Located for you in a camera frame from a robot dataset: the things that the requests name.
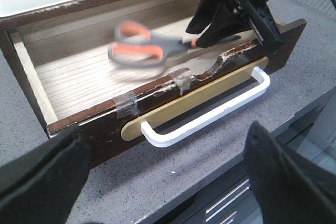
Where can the grey and orange scissors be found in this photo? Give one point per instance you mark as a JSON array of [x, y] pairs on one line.
[[138, 47]]

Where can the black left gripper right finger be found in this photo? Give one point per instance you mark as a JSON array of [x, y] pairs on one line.
[[287, 186]]

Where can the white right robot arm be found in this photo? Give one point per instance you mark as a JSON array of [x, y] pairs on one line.
[[216, 20]]

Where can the brown wooden bottom drawer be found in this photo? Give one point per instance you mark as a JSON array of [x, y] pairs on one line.
[[69, 80]]

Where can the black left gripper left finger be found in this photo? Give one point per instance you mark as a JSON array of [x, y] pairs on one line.
[[43, 185]]

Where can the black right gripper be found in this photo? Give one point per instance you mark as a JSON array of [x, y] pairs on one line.
[[232, 17]]

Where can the white drawer handle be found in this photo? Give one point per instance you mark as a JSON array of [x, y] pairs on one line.
[[169, 139]]

